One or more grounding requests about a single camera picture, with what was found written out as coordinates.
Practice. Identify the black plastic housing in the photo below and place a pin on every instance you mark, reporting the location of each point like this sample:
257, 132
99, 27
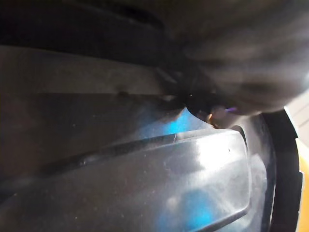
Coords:
144, 174

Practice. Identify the yellow shelf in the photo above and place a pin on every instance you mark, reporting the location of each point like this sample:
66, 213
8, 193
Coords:
303, 188

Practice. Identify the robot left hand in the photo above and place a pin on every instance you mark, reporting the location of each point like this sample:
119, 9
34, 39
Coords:
241, 48

